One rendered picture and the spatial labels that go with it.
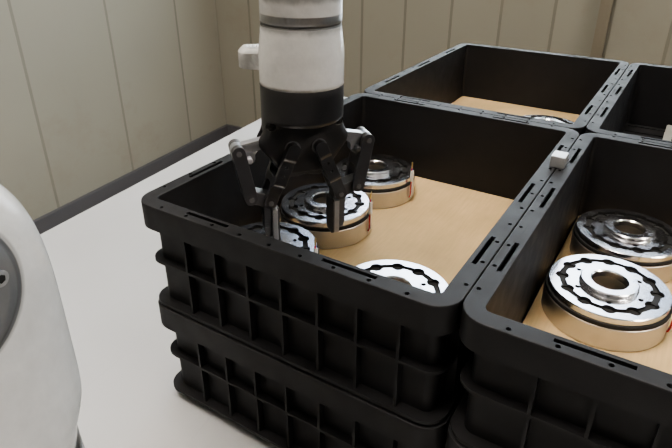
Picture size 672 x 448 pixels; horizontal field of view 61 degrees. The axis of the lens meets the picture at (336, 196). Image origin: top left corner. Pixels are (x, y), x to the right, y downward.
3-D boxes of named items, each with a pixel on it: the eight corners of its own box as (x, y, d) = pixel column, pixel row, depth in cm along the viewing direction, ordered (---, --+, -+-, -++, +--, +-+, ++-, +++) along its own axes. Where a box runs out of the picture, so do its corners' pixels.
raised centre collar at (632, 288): (631, 309, 47) (633, 303, 47) (571, 288, 50) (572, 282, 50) (644, 282, 51) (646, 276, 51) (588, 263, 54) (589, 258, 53)
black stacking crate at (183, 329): (426, 542, 46) (438, 437, 41) (165, 393, 60) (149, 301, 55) (549, 292, 77) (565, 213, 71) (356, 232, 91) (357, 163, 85)
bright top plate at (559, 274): (657, 343, 44) (659, 337, 44) (530, 295, 50) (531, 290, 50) (681, 283, 52) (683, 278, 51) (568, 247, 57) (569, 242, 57)
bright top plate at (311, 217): (348, 235, 59) (348, 230, 59) (264, 216, 63) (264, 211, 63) (382, 196, 67) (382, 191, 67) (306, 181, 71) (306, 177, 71)
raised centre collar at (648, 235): (654, 249, 56) (655, 243, 56) (600, 237, 58) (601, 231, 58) (655, 227, 60) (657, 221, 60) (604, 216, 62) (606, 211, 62)
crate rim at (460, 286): (449, 343, 37) (452, 313, 36) (135, 223, 51) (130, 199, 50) (578, 149, 67) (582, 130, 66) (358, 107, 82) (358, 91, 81)
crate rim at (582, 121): (578, 149, 67) (582, 130, 66) (358, 107, 82) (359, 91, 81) (628, 75, 98) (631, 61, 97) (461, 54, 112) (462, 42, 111)
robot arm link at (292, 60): (325, 60, 59) (325, -4, 56) (364, 88, 49) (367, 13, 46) (237, 65, 56) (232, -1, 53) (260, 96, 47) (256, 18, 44)
